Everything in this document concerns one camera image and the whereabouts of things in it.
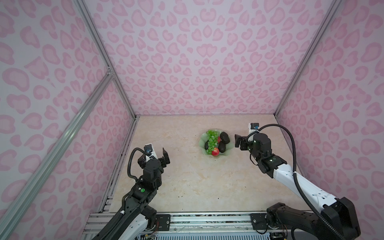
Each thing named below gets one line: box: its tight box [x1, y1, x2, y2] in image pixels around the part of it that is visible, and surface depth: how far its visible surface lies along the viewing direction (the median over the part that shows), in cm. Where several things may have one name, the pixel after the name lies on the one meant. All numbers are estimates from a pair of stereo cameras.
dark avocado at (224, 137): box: [220, 131, 230, 144], surface depth 100 cm
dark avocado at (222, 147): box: [218, 141, 226, 153], surface depth 100 cm
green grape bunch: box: [206, 129, 219, 155], surface depth 97 cm
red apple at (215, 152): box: [212, 147, 220, 156], surface depth 97 cm
